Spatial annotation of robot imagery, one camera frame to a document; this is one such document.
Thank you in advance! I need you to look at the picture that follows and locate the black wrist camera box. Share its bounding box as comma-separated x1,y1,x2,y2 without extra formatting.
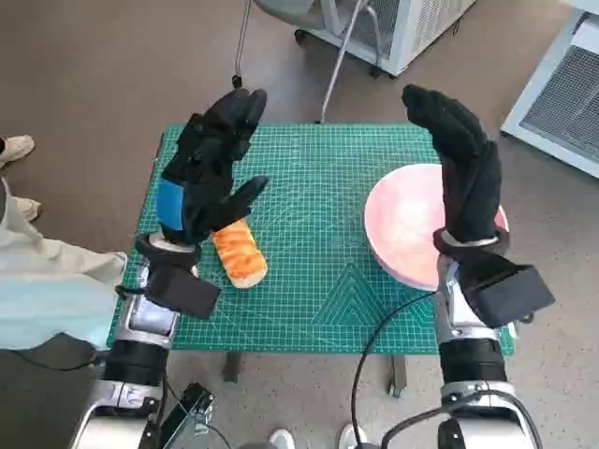
145,264,222,320
462,254,557,328

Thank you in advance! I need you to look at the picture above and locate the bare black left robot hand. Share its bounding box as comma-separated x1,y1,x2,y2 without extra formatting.
155,87,270,246

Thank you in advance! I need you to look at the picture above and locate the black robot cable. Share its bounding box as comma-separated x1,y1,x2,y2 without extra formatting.
351,292,444,449

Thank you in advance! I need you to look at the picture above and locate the white shoe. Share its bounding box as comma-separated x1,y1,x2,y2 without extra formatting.
339,423,369,449
269,427,296,449

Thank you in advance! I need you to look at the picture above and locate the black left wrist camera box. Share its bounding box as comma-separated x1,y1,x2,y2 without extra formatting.
145,264,222,320

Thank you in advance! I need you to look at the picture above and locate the dark table leg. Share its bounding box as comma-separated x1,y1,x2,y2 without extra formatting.
387,354,407,398
223,353,242,383

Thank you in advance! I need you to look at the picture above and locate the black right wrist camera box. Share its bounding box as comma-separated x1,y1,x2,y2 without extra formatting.
462,254,557,328

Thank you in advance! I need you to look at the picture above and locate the green cutting mat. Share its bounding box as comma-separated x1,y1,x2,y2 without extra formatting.
107,123,519,355

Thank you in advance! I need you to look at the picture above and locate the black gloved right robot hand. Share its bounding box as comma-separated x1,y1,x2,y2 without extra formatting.
402,84,505,244

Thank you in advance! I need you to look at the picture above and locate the pink bowl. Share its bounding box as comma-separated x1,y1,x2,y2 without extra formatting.
363,163,510,292

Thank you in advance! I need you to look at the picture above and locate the long striped toy bread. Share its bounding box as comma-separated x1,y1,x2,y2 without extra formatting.
211,219,269,290

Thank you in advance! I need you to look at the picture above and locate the black metal frame bracket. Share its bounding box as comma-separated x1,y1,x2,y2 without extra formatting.
152,382,217,449

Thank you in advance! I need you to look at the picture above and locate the white cabinet with grey grille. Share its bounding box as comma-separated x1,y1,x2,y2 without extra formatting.
499,8,599,180

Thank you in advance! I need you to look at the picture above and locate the white louvred cabinet on castors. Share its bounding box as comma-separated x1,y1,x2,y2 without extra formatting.
294,0,476,79

